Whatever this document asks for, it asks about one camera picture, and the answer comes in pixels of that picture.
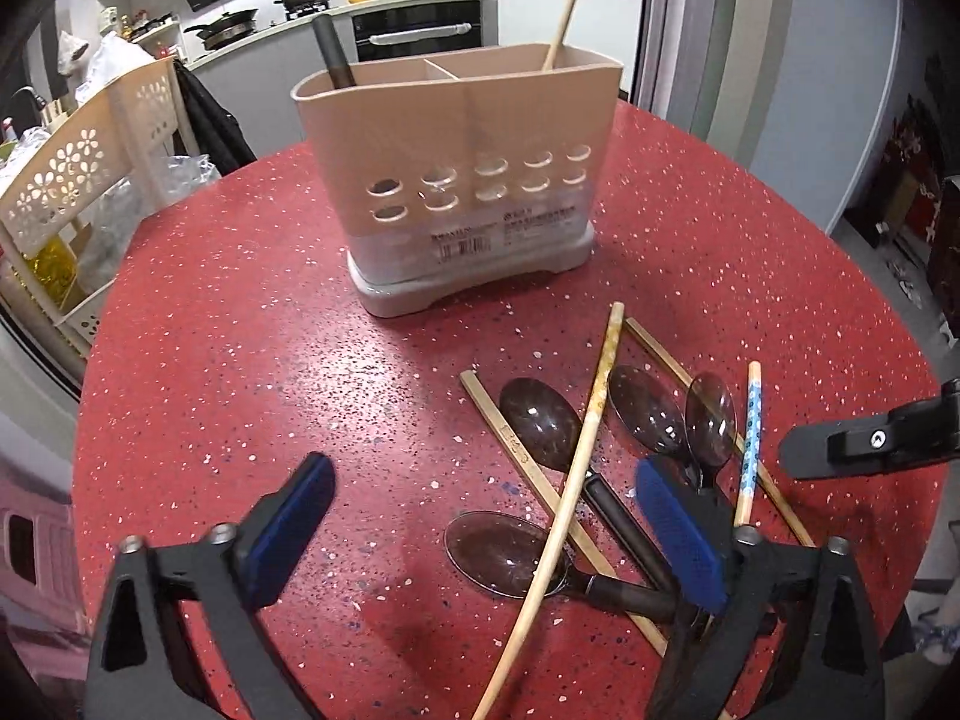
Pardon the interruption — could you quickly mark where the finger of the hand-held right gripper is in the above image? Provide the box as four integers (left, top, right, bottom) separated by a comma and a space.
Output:
778, 379, 960, 482

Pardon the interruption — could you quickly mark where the dark carved wooden furniture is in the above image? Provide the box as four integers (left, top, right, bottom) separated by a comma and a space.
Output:
847, 52, 960, 346

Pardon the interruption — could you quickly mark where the blue patterned chopstick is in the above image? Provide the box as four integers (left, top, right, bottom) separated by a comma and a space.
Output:
733, 361, 764, 528

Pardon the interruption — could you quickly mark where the white refrigerator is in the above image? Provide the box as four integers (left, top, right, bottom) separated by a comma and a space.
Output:
499, 0, 646, 102

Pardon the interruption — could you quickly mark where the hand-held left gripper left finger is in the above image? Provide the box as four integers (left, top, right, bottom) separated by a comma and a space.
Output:
85, 452, 336, 720

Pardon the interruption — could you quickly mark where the square bamboo chopstick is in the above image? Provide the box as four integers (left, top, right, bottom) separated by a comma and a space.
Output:
625, 317, 817, 547
460, 371, 668, 657

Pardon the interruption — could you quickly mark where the white plastic bag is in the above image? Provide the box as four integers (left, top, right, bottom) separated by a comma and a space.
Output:
75, 34, 162, 102

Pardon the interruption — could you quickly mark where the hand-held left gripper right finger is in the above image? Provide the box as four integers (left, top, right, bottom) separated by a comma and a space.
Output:
634, 456, 887, 720

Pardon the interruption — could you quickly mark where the black handled spoon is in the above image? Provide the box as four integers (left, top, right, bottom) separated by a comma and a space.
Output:
499, 379, 680, 593
607, 365, 702, 488
685, 373, 738, 496
444, 510, 683, 623

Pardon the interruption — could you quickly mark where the yellow oil bottle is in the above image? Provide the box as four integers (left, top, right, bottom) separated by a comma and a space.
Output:
22, 236, 87, 308

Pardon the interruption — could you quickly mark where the beige plastic utensil holder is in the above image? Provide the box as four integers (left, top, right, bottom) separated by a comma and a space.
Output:
291, 45, 625, 320

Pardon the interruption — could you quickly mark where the black built-in oven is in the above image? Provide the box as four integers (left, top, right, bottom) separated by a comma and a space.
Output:
351, 0, 482, 62

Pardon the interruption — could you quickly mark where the long pale bamboo chopstick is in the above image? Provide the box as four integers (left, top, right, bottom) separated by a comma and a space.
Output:
471, 302, 626, 720

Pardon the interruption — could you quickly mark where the round wooden chopstick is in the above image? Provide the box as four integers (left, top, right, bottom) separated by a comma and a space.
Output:
541, 0, 590, 72

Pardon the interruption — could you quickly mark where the pink plastic stool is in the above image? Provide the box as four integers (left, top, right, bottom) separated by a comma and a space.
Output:
0, 457, 83, 616

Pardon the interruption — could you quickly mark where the black utensil handle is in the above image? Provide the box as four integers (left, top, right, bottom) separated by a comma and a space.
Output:
312, 15, 359, 89

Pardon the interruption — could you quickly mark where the black jacket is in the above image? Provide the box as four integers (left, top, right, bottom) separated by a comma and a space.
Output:
174, 60, 260, 173

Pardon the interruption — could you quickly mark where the beige flower-hole plastic rack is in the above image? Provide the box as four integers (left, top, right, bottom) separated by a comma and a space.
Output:
0, 56, 200, 335

